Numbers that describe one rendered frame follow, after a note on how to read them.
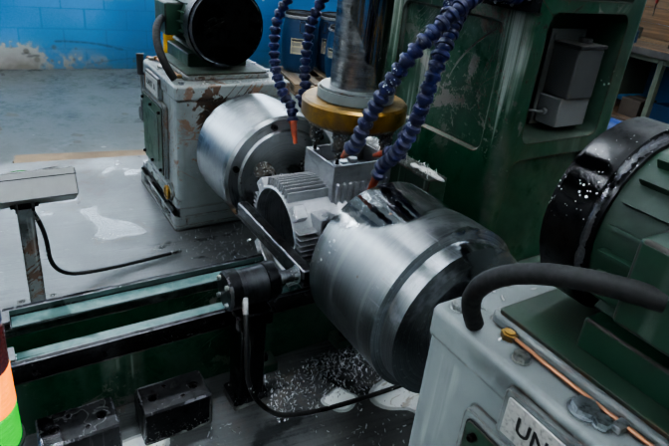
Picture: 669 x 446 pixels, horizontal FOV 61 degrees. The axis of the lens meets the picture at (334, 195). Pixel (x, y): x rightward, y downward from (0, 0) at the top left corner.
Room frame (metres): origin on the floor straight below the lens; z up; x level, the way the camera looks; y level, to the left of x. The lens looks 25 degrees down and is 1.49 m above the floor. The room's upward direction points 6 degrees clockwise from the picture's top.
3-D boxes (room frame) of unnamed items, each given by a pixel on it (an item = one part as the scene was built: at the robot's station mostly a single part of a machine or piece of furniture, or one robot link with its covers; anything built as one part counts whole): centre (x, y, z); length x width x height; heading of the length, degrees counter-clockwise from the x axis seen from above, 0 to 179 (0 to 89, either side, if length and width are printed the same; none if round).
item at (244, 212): (0.83, 0.10, 1.01); 0.26 x 0.04 x 0.03; 34
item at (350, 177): (0.94, -0.02, 1.11); 0.12 x 0.11 x 0.07; 124
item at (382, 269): (0.68, -0.14, 1.04); 0.41 x 0.25 x 0.25; 34
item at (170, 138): (1.41, 0.35, 0.99); 0.35 x 0.31 x 0.37; 34
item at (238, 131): (1.17, 0.19, 1.04); 0.37 x 0.25 x 0.25; 34
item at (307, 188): (0.92, 0.02, 1.02); 0.20 x 0.19 x 0.19; 124
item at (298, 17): (6.13, 0.10, 0.37); 1.20 x 0.80 x 0.74; 112
